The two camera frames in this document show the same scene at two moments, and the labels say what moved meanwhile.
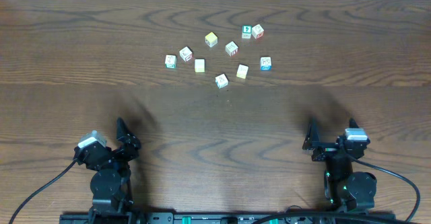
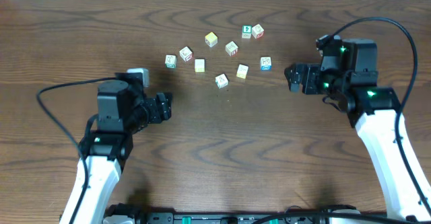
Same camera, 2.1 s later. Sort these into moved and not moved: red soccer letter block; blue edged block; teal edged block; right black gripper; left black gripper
Moved: right black gripper; left black gripper
Not moved: teal edged block; blue edged block; red soccer letter block
